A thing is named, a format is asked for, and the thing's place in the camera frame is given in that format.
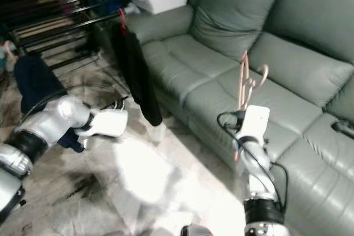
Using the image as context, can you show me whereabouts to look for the grey green leather sofa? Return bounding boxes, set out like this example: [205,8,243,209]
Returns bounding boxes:
[94,0,354,236]

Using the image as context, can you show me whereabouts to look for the navy hanging garment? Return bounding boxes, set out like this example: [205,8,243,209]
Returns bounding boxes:
[14,54,86,154]

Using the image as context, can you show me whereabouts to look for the grey robot right leg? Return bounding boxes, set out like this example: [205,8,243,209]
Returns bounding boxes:
[179,224,216,236]

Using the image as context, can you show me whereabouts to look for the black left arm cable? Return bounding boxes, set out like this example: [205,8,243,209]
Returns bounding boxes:
[33,84,128,123]

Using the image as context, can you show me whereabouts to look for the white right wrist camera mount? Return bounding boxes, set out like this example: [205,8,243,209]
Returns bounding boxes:
[241,104,272,144]

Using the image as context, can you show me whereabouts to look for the black clothes drying rack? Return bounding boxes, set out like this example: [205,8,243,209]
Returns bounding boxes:
[0,0,147,74]

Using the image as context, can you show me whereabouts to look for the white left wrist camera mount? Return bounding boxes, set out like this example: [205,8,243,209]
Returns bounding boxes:
[88,109,144,139]

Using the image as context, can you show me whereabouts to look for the black hanging garment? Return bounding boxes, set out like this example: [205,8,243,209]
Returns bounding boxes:
[111,23,164,128]

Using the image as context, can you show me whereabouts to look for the red plastic hanger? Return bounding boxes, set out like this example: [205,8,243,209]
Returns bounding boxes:
[117,8,129,32]

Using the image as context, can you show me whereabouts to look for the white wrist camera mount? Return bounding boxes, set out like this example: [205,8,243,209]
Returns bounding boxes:
[241,104,272,144]
[88,109,144,139]

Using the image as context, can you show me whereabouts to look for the pale pink plastic hanger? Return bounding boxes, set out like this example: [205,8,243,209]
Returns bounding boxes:
[2,40,20,66]
[232,51,270,163]

